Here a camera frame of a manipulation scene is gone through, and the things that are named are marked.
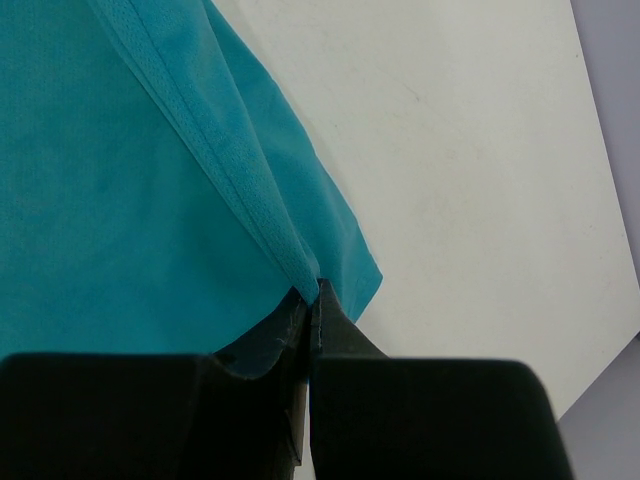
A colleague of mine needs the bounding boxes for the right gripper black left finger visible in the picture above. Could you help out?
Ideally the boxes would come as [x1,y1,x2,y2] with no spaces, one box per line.
[1,291,308,479]

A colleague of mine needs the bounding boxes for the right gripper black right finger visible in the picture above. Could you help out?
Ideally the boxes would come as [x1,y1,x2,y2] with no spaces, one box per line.
[310,281,573,479]

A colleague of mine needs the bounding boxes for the teal t shirt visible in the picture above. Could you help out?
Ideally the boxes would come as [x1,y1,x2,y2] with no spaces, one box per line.
[1,1,382,356]

